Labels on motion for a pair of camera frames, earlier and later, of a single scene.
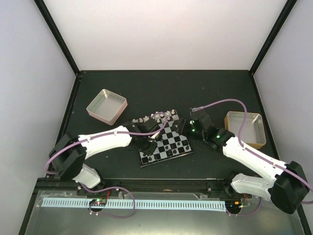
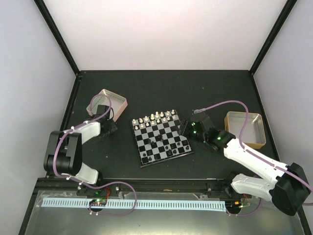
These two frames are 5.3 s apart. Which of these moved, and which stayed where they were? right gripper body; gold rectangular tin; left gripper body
Moved: left gripper body
Stayed: gold rectangular tin; right gripper body
